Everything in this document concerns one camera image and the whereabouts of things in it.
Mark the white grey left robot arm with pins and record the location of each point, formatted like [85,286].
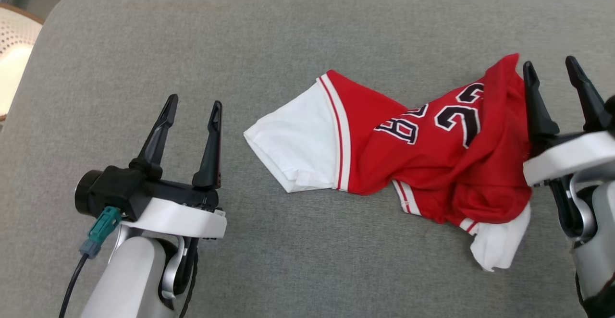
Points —
[129,279]

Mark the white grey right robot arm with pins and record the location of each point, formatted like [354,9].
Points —
[596,241]

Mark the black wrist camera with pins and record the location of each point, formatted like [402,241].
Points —
[84,193]
[611,114]

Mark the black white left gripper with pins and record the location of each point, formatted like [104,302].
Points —
[168,212]

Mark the red white basketball jersey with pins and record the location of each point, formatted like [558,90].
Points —
[432,164]

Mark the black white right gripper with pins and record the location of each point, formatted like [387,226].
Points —
[571,157]

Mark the white perforated laundry basket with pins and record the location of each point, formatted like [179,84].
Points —
[17,44]

